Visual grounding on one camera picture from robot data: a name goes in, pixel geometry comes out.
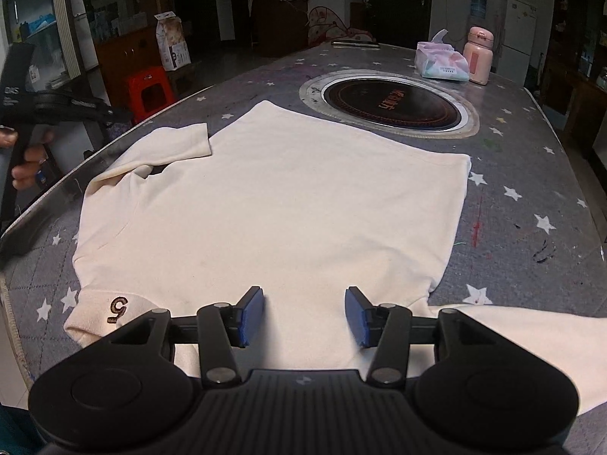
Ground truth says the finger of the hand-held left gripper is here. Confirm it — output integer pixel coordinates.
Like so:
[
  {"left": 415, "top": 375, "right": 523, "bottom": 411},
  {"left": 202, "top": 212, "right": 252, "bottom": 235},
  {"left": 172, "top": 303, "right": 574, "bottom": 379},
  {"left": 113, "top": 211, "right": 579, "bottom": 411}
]
[{"left": 71, "top": 99, "right": 130, "bottom": 127}]

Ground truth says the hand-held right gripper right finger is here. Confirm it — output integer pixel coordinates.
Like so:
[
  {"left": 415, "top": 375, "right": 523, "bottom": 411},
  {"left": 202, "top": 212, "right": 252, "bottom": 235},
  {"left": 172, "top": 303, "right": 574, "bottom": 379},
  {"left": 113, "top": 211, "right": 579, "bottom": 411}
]
[{"left": 344, "top": 286, "right": 510, "bottom": 388}]

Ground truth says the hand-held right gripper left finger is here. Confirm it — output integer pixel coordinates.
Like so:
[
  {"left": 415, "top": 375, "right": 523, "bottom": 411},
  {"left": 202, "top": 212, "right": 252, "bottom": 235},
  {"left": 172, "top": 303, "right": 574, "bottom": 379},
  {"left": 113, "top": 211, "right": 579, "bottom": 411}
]
[{"left": 97, "top": 286, "right": 265, "bottom": 388}]

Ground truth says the cream white sweatshirt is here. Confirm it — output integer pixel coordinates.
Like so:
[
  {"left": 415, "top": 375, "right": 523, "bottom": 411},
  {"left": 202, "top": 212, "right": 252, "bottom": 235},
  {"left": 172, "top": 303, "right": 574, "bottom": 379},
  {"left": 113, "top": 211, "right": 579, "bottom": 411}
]
[{"left": 63, "top": 100, "right": 607, "bottom": 418}]

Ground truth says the person's left hand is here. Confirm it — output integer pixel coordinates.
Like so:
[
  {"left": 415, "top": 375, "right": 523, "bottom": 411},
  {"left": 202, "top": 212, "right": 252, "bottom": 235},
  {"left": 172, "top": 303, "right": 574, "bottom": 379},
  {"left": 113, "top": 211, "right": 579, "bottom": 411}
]
[{"left": 0, "top": 129, "right": 49, "bottom": 190}]

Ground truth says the red plastic stool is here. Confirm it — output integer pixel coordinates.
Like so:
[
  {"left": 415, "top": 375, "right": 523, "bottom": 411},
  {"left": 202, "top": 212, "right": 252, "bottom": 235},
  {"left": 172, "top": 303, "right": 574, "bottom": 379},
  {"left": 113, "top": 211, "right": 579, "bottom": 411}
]
[{"left": 125, "top": 66, "right": 178, "bottom": 125}]

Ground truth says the white-framed glass display cooler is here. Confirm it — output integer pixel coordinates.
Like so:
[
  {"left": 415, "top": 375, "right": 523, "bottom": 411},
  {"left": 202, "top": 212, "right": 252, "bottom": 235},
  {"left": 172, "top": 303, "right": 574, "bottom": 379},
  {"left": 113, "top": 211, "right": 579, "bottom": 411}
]
[{"left": 0, "top": 0, "right": 99, "bottom": 87}]

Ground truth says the wooden shelf cabinet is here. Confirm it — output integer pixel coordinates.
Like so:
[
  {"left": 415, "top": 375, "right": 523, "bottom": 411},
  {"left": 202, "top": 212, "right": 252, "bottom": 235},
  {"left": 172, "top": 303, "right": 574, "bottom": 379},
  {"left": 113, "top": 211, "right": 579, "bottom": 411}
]
[{"left": 71, "top": 0, "right": 165, "bottom": 101}]

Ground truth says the white printed paper bag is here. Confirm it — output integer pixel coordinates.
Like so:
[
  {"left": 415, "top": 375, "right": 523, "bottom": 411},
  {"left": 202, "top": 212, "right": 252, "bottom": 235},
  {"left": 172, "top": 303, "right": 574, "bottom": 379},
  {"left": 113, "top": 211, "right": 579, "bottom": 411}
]
[{"left": 155, "top": 11, "right": 192, "bottom": 72}]

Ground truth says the dark wooden bookcase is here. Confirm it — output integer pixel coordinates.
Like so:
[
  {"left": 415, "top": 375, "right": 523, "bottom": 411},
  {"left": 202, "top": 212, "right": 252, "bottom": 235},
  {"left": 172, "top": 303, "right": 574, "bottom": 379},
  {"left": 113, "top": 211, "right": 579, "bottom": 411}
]
[{"left": 249, "top": 0, "right": 315, "bottom": 58}]

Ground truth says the round black induction cooktop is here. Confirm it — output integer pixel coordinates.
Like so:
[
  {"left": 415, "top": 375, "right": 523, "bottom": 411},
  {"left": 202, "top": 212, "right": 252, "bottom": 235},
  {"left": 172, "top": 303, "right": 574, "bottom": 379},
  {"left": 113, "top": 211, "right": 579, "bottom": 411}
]
[{"left": 299, "top": 70, "right": 481, "bottom": 140}]

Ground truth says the person's teal clothing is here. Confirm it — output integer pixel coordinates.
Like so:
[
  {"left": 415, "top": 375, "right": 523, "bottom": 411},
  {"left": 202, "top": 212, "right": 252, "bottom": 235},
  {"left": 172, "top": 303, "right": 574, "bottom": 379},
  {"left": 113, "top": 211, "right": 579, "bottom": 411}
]
[{"left": 0, "top": 402, "right": 44, "bottom": 455}]

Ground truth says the pink soft tissue pack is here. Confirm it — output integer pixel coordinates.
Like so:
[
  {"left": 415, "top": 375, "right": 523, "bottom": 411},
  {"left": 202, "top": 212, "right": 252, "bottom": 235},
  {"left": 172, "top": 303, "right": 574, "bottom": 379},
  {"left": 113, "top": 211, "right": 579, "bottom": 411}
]
[{"left": 414, "top": 28, "right": 470, "bottom": 82}]

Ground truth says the pink thermos bottle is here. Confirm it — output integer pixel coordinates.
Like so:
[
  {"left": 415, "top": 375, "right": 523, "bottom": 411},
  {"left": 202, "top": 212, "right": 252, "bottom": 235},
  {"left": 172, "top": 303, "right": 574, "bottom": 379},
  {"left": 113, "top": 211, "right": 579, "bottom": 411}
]
[{"left": 463, "top": 27, "right": 494, "bottom": 86}]

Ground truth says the wooden side table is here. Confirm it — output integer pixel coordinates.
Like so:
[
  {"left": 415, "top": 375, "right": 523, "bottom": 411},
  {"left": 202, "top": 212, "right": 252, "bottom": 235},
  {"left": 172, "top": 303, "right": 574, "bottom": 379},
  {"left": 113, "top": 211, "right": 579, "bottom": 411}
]
[{"left": 533, "top": 63, "right": 607, "bottom": 158}]

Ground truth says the dark wooden door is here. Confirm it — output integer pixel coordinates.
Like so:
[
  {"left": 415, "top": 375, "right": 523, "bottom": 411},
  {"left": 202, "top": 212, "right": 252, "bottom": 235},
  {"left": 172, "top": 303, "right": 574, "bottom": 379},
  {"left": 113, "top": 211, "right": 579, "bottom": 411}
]
[{"left": 367, "top": 0, "right": 434, "bottom": 49}]

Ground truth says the white refrigerator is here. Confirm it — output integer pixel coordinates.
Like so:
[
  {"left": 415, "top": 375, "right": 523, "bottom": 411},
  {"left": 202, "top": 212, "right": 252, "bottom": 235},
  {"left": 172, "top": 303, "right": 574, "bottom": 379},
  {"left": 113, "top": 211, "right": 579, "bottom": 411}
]
[{"left": 498, "top": 0, "right": 539, "bottom": 89}]

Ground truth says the dark wooden display cabinet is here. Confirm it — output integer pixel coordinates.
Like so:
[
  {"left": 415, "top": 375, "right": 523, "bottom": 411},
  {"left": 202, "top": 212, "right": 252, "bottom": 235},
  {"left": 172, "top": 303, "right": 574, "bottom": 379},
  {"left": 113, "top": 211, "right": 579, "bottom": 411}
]
[{"left": 541, "top": 0, "right": 607, "bottom": 105}]

